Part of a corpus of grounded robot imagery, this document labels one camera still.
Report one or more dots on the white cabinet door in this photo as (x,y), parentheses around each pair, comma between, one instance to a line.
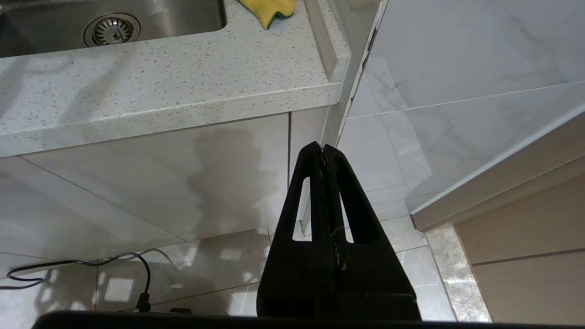
(137,183)
(45,214)

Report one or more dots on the metal sink drain strainer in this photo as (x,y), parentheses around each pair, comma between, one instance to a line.
(112,29)

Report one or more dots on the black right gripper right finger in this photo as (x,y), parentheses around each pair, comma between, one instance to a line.
(374,274)

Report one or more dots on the yellow sponge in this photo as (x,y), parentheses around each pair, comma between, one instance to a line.
(269,9)

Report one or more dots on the stainless steel sink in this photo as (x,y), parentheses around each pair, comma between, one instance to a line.
(183,18)

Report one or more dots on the narrow white cabinet panel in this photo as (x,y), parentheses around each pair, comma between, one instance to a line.
(306,132)

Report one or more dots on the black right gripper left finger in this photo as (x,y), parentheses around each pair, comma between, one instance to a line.
(283,274)

